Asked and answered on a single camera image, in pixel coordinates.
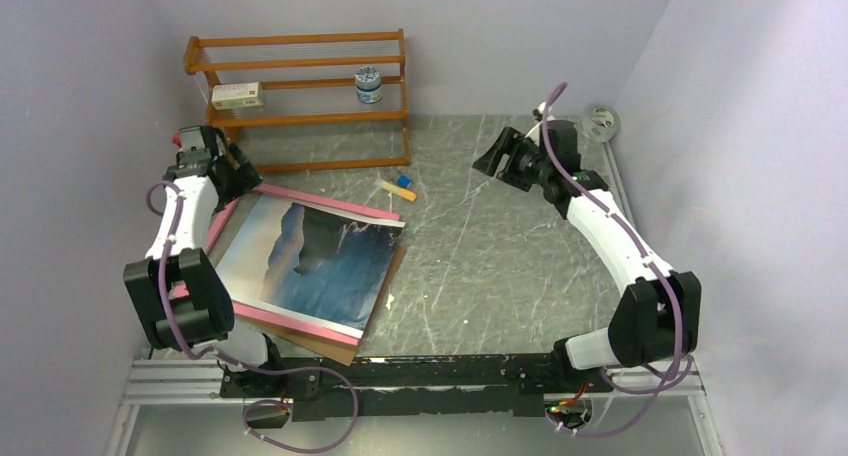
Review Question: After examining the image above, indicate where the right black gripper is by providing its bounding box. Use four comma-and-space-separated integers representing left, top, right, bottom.
473, 127, 552, 192

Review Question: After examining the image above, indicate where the pink picture frame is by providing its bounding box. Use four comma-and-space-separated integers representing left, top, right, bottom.
173, 182, 403, 348

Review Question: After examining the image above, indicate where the mountain landscape photo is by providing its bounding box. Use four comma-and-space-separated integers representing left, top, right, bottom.
213, 193, 406, 339

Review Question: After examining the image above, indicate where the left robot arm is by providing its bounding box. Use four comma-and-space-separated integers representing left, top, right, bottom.
123, 125, 287, 396

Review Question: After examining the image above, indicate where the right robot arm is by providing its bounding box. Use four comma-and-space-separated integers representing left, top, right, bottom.
472, 106, 701, 391

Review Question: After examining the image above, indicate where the white green cardboard box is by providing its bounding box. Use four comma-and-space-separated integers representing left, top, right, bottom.
210, 82, 264, 110

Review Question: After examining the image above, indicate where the clear tape roll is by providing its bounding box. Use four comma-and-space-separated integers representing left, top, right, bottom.
580, 104, 621, 143

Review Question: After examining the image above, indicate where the wooden shelf rack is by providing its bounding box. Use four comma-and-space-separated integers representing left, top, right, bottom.
182, 28, 412, 173

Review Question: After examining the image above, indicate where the small blue white jar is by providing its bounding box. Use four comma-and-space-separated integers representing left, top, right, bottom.
354, 66, 382, 104

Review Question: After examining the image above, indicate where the brown backing board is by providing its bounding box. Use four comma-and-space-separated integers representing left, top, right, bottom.
254, 246, 407, 366

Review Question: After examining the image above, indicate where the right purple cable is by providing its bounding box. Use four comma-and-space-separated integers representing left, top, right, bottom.
539, 81, 695, 440

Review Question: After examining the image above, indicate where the purple cable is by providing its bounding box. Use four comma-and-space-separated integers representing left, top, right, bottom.
539, 81, 695, 440
145, 180, 360, 454

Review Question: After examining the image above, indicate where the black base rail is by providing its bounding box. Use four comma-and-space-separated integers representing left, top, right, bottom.
219, 353, 612, 422

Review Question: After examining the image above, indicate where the aluminium extrusion frame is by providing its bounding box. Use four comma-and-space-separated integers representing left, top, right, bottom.
102, 353, 723, 456

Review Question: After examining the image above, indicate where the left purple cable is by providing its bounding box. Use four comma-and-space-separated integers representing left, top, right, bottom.
145, 180, 360, 454

